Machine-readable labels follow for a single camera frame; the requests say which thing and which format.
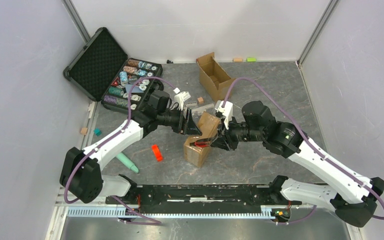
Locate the red black utility knife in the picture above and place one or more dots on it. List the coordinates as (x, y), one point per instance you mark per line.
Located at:
(202, 143)

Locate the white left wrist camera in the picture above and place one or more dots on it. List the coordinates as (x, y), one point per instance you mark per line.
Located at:
(180, 97)

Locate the mint green marker pen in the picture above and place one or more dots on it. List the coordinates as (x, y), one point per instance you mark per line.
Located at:
(127, 162)

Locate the orange eraser block at wall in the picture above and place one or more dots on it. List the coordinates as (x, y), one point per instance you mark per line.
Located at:
(237, 60)

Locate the black poker chip case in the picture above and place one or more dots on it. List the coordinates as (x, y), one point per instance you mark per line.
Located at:
(104, 72)

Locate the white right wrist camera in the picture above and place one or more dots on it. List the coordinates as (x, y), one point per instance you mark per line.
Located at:
(224, 112)

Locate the clear plastic bag with part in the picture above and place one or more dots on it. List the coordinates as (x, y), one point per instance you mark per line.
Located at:
(200, 110)

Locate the open empty cardboard box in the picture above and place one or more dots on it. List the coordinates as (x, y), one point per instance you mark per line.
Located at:
(213, 77)

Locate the teal small block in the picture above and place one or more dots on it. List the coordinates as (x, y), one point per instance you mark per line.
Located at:
(97, 132)

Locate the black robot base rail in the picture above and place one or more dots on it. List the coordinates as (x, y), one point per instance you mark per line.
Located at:
(204, 198)

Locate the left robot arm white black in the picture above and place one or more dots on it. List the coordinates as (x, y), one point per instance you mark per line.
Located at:
(81, 175)

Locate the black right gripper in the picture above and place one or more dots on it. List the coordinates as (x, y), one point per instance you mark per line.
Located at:
(224, 140)

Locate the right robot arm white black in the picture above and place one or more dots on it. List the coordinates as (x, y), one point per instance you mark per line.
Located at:
(351, 196)

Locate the green eraser block at wall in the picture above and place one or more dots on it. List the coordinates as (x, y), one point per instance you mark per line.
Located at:
(251, 59)

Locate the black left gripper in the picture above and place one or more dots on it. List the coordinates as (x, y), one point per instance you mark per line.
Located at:
(187, 126)

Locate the wooden cube at left edge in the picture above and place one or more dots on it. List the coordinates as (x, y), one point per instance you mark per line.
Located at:
(84, 131)

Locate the small wooden cube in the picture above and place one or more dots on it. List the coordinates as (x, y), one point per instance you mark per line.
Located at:
(200, 100)

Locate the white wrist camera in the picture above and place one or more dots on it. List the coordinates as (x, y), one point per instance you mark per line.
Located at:
(180, 97)
(224, 112)

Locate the brown cardboard box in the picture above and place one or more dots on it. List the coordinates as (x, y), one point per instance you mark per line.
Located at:
(196, 148)

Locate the orange curved plastic piece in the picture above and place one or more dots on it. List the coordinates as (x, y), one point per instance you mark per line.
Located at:
(157, 153)

